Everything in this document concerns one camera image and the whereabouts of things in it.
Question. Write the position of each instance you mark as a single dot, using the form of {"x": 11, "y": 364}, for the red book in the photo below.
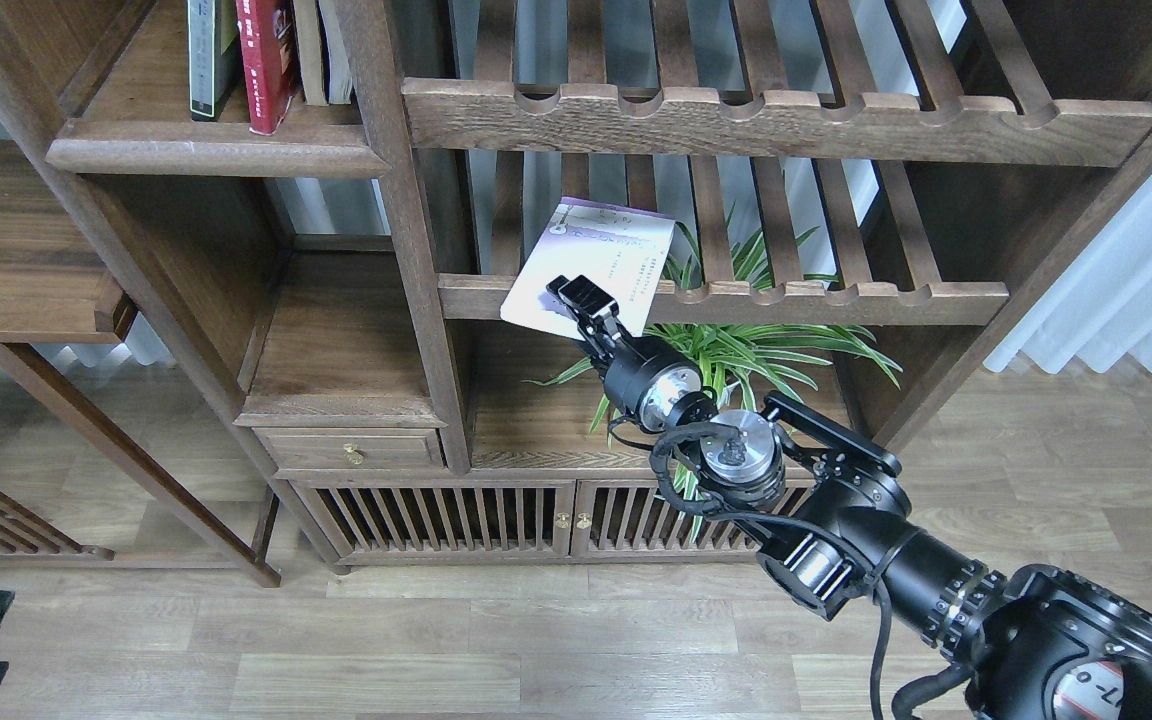
{"x": 266, "y": 41}

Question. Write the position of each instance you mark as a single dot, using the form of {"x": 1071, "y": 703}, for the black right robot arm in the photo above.
{"x": 831, "y": 523}

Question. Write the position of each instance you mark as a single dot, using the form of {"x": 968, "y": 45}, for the brass drawer knob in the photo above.
{"x": 353, "y": 455}

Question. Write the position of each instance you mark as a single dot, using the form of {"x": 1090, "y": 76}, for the green spider plant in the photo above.
{"x": 772, "y": 351}

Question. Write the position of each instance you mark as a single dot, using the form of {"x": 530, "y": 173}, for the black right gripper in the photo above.
{"x": 649, "y": 381}

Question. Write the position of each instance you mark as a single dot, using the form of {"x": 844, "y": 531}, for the white plant pot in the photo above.
{"x": 726, "y": 385}

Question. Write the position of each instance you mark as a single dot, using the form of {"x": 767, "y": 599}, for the brass cabinet door knobs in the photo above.
{"x": 581, "y": 521}

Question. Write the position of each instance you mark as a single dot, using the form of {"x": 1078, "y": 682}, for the white curtain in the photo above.
{"x": 1100, "y": 309}

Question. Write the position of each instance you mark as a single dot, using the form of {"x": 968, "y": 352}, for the upright cream books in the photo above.
{"x": 324, "y": 67}

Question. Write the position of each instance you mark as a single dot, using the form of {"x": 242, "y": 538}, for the dark wooden bookshelf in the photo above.
{"x": 340, "y": 281}

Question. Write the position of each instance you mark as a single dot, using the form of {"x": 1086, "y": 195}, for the white and purple book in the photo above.
{"x": 621, "y": 250}

